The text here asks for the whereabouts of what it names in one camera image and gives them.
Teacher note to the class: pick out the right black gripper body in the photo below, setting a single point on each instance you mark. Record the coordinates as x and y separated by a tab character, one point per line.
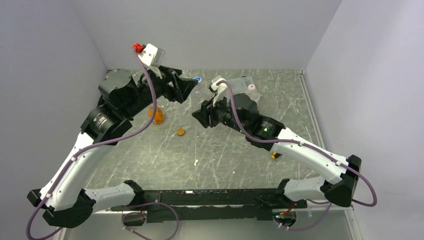
223	111

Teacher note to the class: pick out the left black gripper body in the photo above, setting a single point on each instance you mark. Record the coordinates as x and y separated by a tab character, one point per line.
161	87

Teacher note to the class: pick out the large clear tea bottle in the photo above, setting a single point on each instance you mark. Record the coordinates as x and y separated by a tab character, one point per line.
253	95

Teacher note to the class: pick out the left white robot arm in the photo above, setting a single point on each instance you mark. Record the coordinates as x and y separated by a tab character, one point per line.
64	200

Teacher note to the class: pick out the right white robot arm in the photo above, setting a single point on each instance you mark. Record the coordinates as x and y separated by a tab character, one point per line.
336	181

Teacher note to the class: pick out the clear plastic screw box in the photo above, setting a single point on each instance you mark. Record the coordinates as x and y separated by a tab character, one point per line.
239	85

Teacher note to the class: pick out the orange bottle cap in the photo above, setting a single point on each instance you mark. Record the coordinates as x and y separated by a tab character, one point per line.
180	131

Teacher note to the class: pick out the orange juice bottle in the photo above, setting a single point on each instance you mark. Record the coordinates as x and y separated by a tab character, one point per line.
159	117

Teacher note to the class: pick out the orange black screwdriver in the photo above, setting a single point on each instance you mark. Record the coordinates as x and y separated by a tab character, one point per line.
275	155

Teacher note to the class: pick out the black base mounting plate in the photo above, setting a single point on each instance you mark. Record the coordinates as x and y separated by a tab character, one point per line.
260	204

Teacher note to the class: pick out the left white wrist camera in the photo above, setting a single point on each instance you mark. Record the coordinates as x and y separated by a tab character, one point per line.
149	56

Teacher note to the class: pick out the aluminium rail frame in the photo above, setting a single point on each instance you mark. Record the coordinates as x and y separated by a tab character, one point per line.
89	202

